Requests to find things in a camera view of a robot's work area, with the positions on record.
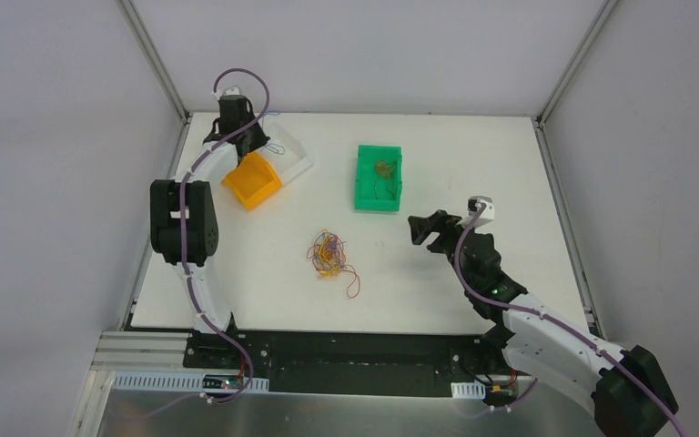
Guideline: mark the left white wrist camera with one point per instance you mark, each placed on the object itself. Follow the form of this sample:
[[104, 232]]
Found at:
[[230, 91]]

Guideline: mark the white translucent bin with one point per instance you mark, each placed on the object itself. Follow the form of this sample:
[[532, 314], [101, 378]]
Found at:
[[285, 153]]

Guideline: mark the left aluminium frame rail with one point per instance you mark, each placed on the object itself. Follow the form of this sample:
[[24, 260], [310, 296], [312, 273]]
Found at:
[[138, 28]]

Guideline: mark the green plastic bin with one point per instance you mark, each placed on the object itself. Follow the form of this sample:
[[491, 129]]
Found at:
[[378, 181]]

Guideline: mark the yellow plastic bin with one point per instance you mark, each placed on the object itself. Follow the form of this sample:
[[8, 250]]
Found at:
[[253, 181]]

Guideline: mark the left white cable duct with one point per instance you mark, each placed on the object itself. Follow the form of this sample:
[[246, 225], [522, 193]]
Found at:
[[215, 383]]

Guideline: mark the aluminium frame rail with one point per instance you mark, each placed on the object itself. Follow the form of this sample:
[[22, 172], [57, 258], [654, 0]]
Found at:
[[138, 28], [583, 49]]

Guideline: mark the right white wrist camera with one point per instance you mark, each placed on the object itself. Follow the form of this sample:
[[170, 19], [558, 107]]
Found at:
[[480, 212]]

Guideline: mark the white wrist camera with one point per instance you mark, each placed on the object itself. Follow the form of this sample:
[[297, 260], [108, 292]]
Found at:
[[230, 91], [480, 212]]

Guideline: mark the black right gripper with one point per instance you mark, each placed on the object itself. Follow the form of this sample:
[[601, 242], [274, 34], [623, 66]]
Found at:
[[446, 229]]

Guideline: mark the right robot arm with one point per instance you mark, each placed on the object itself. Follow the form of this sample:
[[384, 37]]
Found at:
[[625, 390]]

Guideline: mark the right white cable duct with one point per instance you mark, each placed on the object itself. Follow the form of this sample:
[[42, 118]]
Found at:
[[468, 390]]

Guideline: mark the right aluminium frame rail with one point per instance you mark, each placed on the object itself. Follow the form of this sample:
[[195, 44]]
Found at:
[[583, 49]]

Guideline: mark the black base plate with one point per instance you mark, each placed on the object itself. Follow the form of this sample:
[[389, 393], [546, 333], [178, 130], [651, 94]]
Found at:
[[352, 363]]

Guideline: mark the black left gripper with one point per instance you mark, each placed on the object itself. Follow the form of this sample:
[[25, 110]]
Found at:
[[250, 142]]

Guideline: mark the white cable duct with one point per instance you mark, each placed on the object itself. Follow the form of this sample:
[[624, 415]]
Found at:
[[215, 383], [468, 390]]

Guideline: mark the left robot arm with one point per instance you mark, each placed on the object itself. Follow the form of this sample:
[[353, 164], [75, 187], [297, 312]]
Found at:
[[183, 221]]

